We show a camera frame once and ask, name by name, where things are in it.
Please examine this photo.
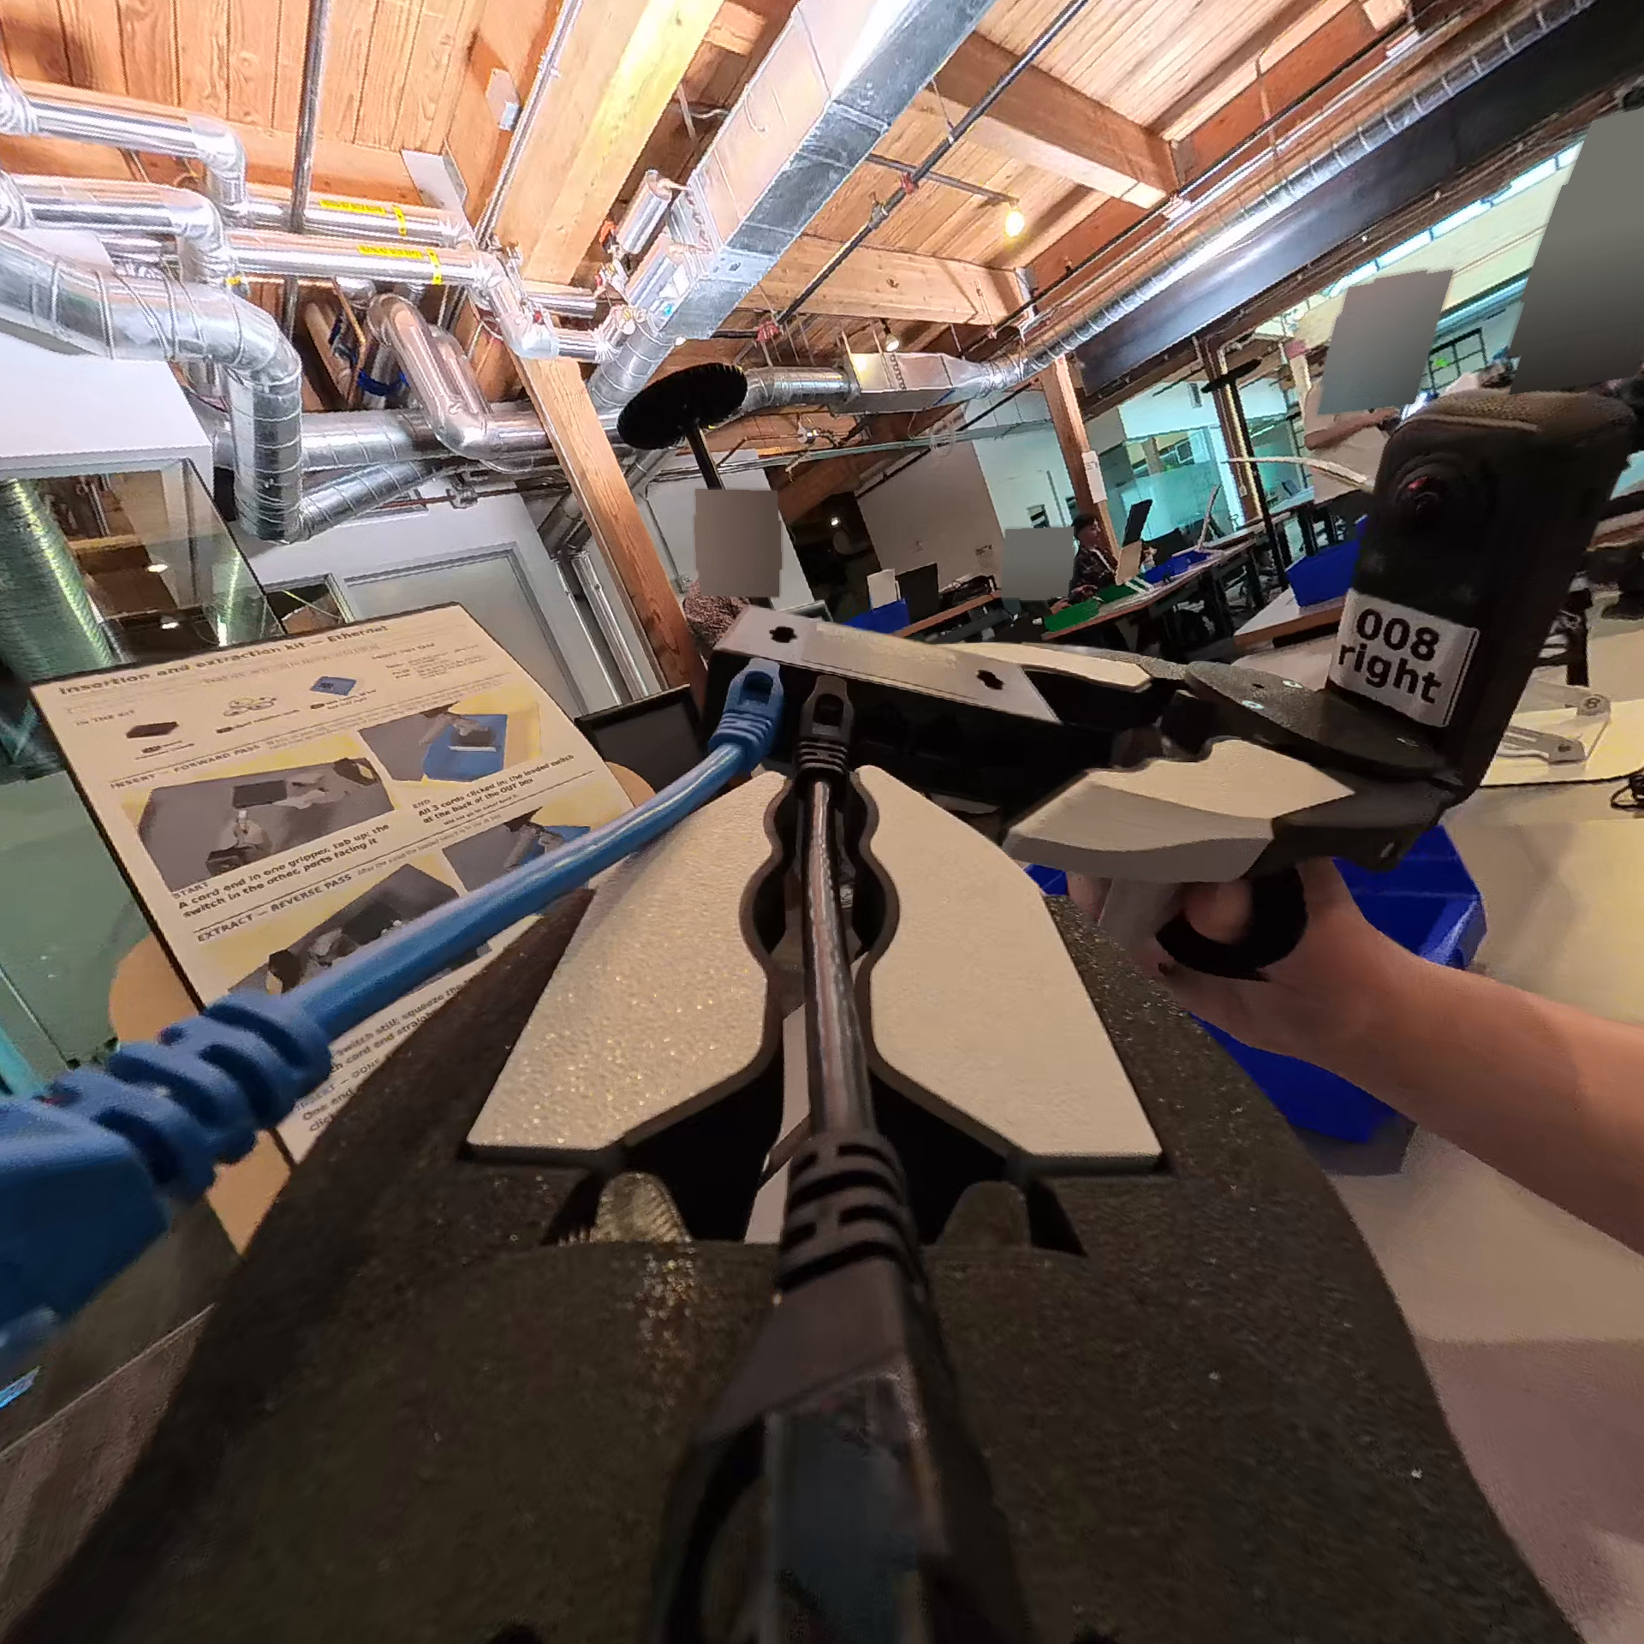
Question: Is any person's right forearm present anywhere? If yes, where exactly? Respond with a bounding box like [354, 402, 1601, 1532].
[1362, 925, 1644, 1254]

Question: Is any blue plastic bin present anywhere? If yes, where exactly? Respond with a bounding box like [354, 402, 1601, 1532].
[1286, 539, 1368, 610]
[1028, 821, 1488, 1144]

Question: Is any black pole with round top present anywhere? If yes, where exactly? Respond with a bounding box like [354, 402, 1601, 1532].
[617, 361, 752, 489]

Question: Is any person's right hand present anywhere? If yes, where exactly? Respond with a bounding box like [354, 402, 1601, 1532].
[1067, 855, 1441, 1068]

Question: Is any black ethernet cable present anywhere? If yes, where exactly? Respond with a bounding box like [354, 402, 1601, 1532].
[644, 673, 1041, 1644]

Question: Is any silver ventilation duct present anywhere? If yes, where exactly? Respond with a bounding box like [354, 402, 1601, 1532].
[0, 64, 850, 541]

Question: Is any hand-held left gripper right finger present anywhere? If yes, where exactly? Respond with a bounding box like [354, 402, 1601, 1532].
[850, 766, 1165, 1183]

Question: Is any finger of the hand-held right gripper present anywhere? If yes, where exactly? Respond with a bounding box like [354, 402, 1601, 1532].
[957, 637, 1229, 694]
[1002, 737, 1390, 956]

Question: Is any dark flat monitor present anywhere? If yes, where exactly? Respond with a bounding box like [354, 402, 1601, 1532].
[572, 686, 713, 792]

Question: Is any rectangular metal duct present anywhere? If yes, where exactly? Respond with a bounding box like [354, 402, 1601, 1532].
[580, 0, 1004, 412]

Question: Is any black network switch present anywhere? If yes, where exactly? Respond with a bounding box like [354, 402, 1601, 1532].
[711, 606, 1159, 802]

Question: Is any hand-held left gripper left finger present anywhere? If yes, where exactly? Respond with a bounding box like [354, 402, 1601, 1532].
[464, 770, 793, 1162]

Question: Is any printed instruction poster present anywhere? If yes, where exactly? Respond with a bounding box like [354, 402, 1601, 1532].
[32, 608, 636, 1162]

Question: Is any wooden pillar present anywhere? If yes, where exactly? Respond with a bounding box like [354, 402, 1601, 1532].
[515, 348, 709, 694]

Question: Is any blue ethernet cable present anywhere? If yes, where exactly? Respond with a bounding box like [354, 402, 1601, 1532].
[0, 661, 789, 1389]

